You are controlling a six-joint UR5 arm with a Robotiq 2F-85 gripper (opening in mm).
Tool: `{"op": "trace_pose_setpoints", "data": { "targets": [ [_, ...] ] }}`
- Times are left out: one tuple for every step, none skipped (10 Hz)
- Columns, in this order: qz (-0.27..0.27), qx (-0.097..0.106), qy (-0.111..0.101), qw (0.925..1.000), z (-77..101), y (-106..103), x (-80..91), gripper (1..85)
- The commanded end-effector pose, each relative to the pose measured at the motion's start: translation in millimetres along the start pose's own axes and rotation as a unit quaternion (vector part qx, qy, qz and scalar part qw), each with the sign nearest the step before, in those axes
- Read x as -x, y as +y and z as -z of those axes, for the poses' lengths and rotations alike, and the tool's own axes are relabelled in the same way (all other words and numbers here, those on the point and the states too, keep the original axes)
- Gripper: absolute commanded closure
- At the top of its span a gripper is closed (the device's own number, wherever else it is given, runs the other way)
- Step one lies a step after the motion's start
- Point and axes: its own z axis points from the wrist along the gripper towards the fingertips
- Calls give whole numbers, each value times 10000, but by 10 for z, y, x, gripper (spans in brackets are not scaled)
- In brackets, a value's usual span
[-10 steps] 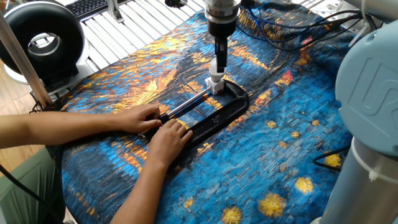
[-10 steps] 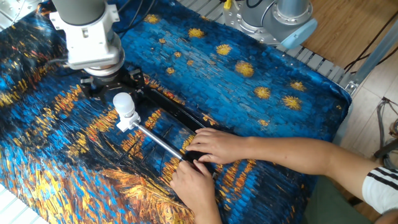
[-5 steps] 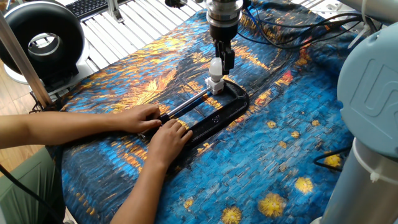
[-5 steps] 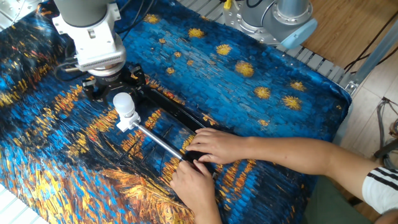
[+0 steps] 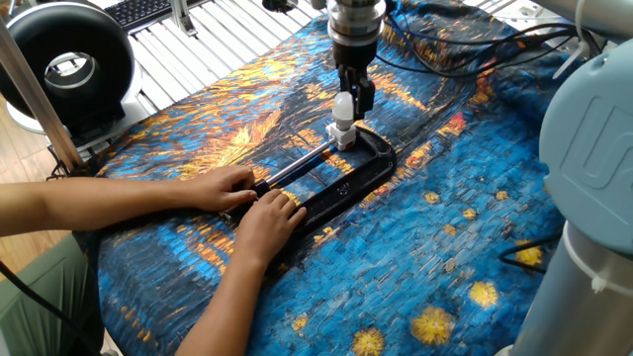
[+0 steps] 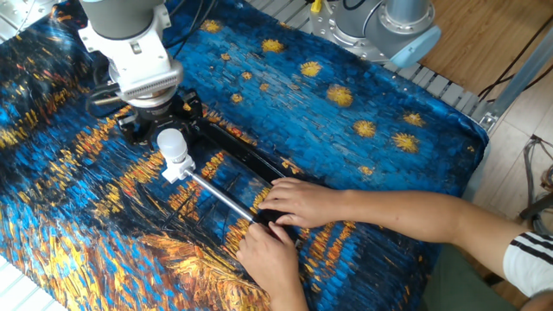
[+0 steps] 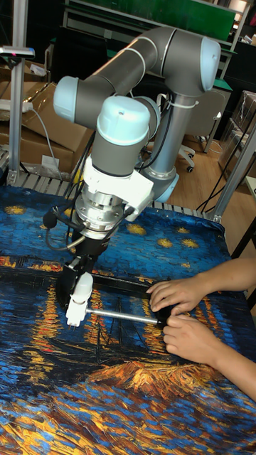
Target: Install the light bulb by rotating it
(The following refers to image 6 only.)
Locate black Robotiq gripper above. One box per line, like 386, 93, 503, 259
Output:
116, 90, 207, 148

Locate person's right forearm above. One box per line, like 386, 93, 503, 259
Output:
346, 190, 528, 269

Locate black C-clamp with metal screw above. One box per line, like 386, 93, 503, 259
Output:
162, 112, 314, 243

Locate white light bulb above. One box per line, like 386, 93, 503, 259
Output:
156, 129, 189, 163

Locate starry night print tablecloth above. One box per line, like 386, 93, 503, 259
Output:
0, 0, 491, 311

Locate white bulb socket block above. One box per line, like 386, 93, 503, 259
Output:
162, 154, 200, 184

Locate green trousers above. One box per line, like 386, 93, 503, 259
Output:
422, 256, 519, 311

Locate light blue post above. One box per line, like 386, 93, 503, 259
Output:
452, 50, 553, 227

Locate person's left forearm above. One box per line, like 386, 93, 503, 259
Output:
270, 275, 314, 311

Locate white shirt sleeve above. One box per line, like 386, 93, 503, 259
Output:
501, 226, 553, 298

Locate black metal stand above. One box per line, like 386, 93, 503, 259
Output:
517, 136, 553, 234

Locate person's left hand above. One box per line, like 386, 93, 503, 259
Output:
235, 223, 308, 300

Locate person's right hand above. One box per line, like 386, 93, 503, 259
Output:
257, 175, 357, 231

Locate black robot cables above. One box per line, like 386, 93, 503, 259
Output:
86, 79, 130, 115

